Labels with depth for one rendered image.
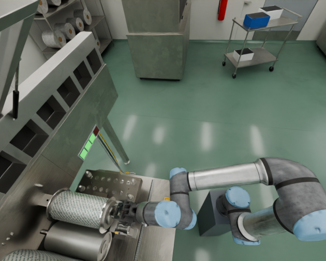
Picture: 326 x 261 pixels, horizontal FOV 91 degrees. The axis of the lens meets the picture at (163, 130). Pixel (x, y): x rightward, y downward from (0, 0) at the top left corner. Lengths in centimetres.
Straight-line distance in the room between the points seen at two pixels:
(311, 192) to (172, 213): 40
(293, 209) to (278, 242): 165
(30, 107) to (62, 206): 44
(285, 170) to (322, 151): 241
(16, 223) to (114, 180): 49
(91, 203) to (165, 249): 53
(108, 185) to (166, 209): 66
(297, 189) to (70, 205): 84
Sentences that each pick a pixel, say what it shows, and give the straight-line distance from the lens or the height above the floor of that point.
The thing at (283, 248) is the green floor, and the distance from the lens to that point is 228.
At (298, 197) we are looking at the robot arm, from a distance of 62.
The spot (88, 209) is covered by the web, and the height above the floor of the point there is 131.
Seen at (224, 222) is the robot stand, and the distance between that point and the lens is 117.
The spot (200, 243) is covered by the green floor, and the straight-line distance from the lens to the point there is 204.
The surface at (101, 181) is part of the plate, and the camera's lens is 117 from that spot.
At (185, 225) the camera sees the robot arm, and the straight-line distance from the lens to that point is 65.
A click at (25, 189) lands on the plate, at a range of 91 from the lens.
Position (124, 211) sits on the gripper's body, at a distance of 68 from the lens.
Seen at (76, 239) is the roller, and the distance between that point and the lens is 90.
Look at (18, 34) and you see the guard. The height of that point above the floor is 193.
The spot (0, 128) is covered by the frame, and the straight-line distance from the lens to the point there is 80.
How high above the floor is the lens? 203
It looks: 52 degrees down
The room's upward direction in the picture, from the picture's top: 7 degrees counter-clockwise
